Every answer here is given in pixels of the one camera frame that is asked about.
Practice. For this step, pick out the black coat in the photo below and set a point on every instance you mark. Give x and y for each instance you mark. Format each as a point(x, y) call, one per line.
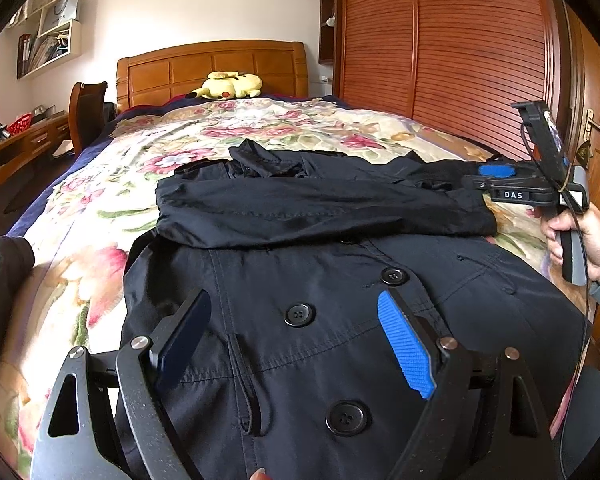
point(330, 200)

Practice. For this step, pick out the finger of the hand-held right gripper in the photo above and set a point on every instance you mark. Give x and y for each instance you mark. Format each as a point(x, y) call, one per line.
point(475, 182)
point(497, 170)

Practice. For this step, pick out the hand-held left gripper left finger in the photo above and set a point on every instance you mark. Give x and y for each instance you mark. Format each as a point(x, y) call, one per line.
point(185, 340)

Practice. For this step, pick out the black folders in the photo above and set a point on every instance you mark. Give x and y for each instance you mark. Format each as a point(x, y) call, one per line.
point(25, 52)

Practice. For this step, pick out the white wall shelf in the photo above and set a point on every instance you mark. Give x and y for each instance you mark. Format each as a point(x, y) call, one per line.
point(75, 40)

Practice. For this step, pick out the navy bed sheet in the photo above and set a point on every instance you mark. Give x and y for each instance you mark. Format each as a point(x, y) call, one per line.
point(92, 140)

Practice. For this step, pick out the dark wooden chair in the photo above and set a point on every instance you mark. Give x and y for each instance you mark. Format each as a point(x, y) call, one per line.
point(87, 110)

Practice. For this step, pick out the dark crumpled cloth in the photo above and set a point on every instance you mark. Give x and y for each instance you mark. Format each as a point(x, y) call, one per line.
point(2, 270)

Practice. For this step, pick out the wooden bed headboard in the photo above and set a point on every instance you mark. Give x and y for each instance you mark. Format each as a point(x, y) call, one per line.
point(180, 67)

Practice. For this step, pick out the wooden desk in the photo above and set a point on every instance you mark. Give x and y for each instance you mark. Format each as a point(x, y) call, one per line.
point(25, 145)

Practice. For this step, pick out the yellow plush toy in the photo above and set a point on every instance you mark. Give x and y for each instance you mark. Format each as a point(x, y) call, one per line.
point(227, 85)

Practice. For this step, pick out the floral blanket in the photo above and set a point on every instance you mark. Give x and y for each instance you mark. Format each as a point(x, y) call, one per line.
point(280, 125)

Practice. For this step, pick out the white paper bag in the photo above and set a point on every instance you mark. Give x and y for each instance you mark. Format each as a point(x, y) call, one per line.
point(60, 12)

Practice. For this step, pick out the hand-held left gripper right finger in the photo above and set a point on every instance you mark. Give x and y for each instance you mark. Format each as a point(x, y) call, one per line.
point(405, 345)

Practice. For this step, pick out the wooden louvered wardrobe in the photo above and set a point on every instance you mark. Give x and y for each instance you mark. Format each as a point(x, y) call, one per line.
point(455, 45)

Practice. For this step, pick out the person's left hand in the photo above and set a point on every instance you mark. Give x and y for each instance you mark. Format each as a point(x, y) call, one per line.
point(258, 474)

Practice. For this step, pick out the red basket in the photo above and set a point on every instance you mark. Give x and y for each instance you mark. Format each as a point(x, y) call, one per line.
point(20, 124)

